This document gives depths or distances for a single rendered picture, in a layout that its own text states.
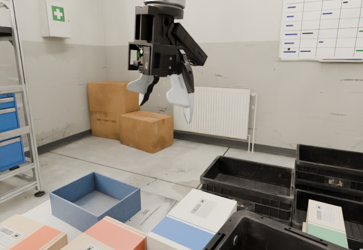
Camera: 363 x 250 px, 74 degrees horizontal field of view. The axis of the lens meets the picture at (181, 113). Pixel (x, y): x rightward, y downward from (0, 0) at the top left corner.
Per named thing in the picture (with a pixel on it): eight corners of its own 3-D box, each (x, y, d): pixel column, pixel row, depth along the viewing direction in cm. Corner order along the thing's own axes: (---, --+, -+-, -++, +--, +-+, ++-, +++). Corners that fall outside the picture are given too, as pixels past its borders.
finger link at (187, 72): (176, 100, 45) (161, 60, 46) (183, 99, 46) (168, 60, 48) (193, 89, 42) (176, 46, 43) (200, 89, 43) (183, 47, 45)
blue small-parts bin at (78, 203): (51, 215, 67) (48, 192, 65) (95, 190, 80) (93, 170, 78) (100, 242, 57) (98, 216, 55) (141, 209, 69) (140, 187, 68)
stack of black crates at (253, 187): (196, 259, 120) (198, 177, 110) (215, 223, 146) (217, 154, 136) (282, 292, 103) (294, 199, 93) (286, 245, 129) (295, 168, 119)
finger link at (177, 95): (169, 127, 41) (152, 79, 43) (193, 122, 45) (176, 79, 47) (181, 121, 39) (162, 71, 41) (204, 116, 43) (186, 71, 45)
